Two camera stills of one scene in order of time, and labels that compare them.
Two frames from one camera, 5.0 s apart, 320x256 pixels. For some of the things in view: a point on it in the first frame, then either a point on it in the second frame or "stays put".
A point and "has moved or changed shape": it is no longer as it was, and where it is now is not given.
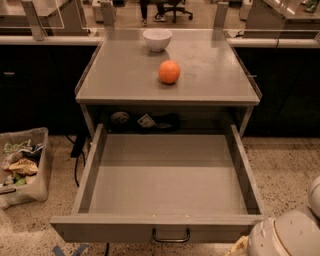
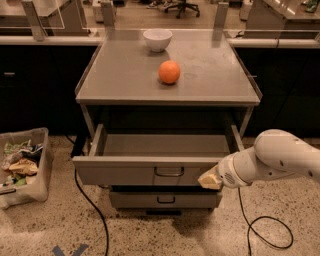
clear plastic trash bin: [26, 165] stays put
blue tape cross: [57, 251] stays put
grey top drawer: [162, 188] has moved or changed shape
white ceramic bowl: [157, 39] stays put
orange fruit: [169, 71] stays put
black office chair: [176, 9] -> [182, 5]
